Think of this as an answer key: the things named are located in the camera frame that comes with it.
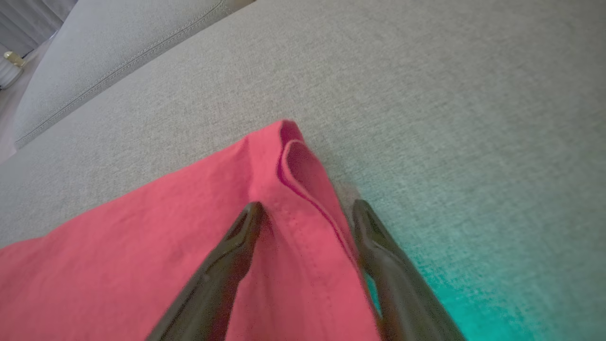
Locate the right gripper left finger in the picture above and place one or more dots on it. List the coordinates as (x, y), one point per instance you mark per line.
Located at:
(213, 284)

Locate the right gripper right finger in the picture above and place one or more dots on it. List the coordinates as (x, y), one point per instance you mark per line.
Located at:
(402, 289)

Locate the red shorts with white stripe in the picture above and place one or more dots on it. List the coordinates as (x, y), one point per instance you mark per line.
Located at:
(142, 255)

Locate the grey sofa seat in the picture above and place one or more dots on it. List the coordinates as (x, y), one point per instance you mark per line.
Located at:
(450, 118)

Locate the grey sofa back cushion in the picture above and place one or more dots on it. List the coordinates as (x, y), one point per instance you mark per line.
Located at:
(109, 52)

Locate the white vase with gold top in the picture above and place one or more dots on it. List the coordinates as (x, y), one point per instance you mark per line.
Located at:
(9, 71)

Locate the grey curtain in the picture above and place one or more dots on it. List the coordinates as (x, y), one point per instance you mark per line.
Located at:
(28, 19)

